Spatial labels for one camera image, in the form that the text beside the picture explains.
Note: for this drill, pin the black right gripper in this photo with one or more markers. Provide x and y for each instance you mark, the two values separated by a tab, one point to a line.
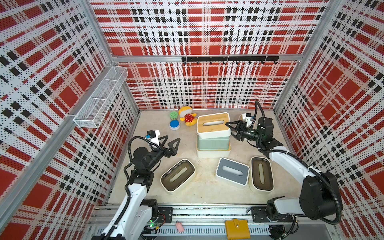
239	125

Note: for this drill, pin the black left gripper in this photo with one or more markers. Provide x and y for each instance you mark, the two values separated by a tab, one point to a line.
173	151

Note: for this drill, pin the mint green square tissue box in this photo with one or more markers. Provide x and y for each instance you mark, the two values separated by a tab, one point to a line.
213	144

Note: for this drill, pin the white bamboo-lid tissue box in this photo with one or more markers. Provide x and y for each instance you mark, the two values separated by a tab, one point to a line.
213	126
214	153

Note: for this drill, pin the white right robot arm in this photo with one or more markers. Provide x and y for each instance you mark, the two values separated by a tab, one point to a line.
320	197

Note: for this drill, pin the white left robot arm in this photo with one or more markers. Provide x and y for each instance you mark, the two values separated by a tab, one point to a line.
136	211

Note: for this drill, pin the blue and white round button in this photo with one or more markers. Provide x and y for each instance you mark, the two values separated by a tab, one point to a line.
174	125

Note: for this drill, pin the cream box dark lid left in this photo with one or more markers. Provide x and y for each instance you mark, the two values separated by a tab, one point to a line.
178	176

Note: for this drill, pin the cream box dark lid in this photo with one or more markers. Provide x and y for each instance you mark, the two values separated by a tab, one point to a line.
178	176
261	179

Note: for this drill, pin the green lid air freshener jar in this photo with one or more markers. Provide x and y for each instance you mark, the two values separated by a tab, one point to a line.
173	115

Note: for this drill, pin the white box grey lid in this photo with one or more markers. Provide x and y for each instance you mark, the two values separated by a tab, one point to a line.
232	173

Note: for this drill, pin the cream box dark lid right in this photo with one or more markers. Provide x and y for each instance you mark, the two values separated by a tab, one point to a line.
261	179

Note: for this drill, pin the small pink object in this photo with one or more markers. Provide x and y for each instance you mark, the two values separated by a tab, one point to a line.
179	227

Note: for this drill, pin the yellow leather wallet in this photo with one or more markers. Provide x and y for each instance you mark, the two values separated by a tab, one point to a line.
237	229

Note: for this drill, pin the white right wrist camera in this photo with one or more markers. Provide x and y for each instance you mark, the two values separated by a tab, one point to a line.
248	119

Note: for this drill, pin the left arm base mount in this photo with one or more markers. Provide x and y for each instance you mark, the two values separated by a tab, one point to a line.
164	215

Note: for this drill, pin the black hook rail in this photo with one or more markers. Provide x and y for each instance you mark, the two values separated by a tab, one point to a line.
261	59

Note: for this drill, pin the white wire mesh shelf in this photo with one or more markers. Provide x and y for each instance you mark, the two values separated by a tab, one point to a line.
97	105

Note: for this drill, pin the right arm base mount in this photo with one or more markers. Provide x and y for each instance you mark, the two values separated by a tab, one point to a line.
268	215

